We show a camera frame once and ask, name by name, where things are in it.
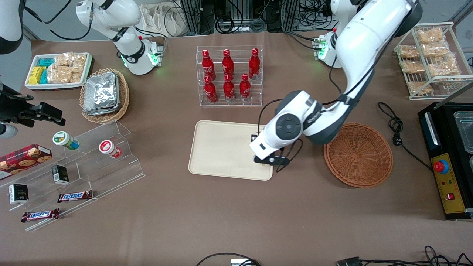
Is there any aluminium frame post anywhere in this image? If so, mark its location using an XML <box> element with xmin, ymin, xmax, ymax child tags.
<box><xmin>179</xmin><ymin>0</ymin><xmax>202</xmax><ymax>35</ymax></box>
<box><xmin>281</xmin><ymin>0</ymin><xmax>300</xmax><ymax>32</ymax></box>

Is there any clear acrylic stepped shelf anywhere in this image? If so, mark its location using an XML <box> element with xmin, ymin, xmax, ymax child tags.
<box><xmin>0</xmin><ymin>120</ymin><xmax>146</xmax><ymax>232</ymax></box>

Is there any round brown wicker basket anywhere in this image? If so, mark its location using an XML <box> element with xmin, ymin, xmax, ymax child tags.
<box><xmin>324</xmin><ymin>123</ymin><xmax>394</xmax><ymax>188</ymax></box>

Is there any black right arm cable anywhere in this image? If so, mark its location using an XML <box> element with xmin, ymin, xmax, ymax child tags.
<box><xmin>22</xmin><ymin>0</ymin><xmax>95</xmax><ymax>41</ymax></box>

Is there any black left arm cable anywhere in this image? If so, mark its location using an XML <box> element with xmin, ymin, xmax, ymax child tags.
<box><xmin>258</xmin><ymin>55</ymin><xmax>374</xmax><ymax>173</ymax></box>

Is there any coiled black cable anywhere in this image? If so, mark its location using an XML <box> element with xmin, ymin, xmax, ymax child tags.
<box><xmin>215</xmin><ymin>17</ymin><xmax>244</xmax><ymax>34</ymax></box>

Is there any white cup green lid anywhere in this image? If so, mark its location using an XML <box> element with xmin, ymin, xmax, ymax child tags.
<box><xmin>52</xmin><ymin>131</ymin><xmax>80</xmax><ymax>150</ymax></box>

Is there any white wire rack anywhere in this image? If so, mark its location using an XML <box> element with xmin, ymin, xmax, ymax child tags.
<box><xmin>394</xmin><ymin>22</ymin><xmax>473</xmax><ymax>100</ymax></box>

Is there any white rectangular snack bin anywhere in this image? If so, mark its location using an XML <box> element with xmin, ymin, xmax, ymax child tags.
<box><xmin>25</xmin><ymin>52</ymin><xmax>93</xmax><ymax>91</ymax></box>

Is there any red cola bottle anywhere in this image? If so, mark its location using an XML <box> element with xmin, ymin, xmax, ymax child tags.
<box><xmin>223</xmin><ymin>74</ymin><xmax>235</xmax><ymax>102</ymax></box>
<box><xmin>204</xmin><ymin>76</ymin><xmax>218</xmax><ymax>103</ymax></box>
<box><xmin>201</xmin><ymin>49</ymin><xmax>216</xmax><ymax>80</ymax></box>
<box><xmin>222</xmin><ymin>49</ymin><xmax>234</xmax><ymax>78</ymax></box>
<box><xmin>249</xmin><ymin>48</ymin><xmax>260</xmax><ymax>80</ymax></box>
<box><xmin>239</xmin><ymin>74</ymin><xmax>251</xmax><ymax>102</ymax></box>

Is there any black looped cable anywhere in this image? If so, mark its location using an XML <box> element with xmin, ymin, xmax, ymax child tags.
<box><xmin>196</xmin><ymin>253</ymin><xmax>261</xmax><ymax>266</ymax></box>

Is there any red cookie box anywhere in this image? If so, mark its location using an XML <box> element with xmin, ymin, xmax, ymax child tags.
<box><xmin>0</xmin><ymin>144</ymin><xmax>52</xmax><ymax>180</ymax></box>

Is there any oval light wicker basket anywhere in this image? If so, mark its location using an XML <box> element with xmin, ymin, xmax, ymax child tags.
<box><xmin>79</xmin><ymin>68</ymin><xmax>130</xmax><ymax>124</ymax></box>

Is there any cream plastic tray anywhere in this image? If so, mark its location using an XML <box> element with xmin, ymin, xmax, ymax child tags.
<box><xmin>188</xmin><ymin>120</ymin><xmax>275</xmax><ymax>181</ymax></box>

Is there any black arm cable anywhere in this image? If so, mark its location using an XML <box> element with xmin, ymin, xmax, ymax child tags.
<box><xmin>258</xmin><ymin>55</ymin><xmax>374</xmax><ymax>173</ymax></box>
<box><xmin>22</xmin><ymin>0</ymin><xmax>95</xmax><ymax>41</ymax></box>

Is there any clear acrylic bottle rack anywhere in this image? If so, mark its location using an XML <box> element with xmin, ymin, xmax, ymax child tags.
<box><xmin>196</xmin><ymin>45</ymin><xmax>263</xmax><ymax>108</ymax></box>

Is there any white cloth bag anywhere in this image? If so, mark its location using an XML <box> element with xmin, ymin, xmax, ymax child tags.
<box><xmin>140</xmin><ymin>3</ymin><xmax>187</xmax><ymax>37</ymax></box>

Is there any small black box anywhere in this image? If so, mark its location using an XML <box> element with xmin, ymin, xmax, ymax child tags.
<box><xmin>8</xmin><ymin>184</ymin><xmax>29</xmax><ymax>204</ymax></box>
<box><xmin>51</xmin><ymin>165</ymin><xmax>70</xmax><ymax>185</ymax></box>

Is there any white cup red lid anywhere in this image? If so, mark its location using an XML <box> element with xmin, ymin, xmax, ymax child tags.
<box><xmin>99</xmin><ymin>140</ymin><xmax>122</xmax><ymax>158</ymax></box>

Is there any metal food container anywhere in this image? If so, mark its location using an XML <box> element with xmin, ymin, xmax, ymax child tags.
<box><xmin>454</xmin><ymin>112</ymin><xmax>473</xmax><ymax>154</ymax></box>

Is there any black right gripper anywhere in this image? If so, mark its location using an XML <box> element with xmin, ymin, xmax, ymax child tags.
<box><xmin>0</xmin><ymin>84</ymin><xmax>66</xmax><ymax>127</ymax></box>

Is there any black tangled cable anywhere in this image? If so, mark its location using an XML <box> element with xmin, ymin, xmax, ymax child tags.
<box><xmin>360</xmin><ymin>246</ymin><xmax>473</xmax><ymax>266</ymax></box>

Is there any Snickers chocolate bar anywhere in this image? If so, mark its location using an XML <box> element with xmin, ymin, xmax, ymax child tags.
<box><xmin>21</xmin><ymin>208</ymin><xmax>60</xmax><ymax>223</ymax></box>
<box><xmin>57</xmin><ymin>190</ymin><xmax>93</xmax><ymax>203</ymax></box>

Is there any black sealing machine yellow panel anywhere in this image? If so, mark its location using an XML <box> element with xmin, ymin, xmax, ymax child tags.
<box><xmin>418</xmin><ymin>102</ymin><xmax>473</xmax><ymax>221</ymax></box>

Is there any yellow snack pack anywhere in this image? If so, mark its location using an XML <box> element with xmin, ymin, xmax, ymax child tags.
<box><xmin>29</xmin><ymin>66</ymin><xmax>47</xmax><ymax>85</ymax></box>

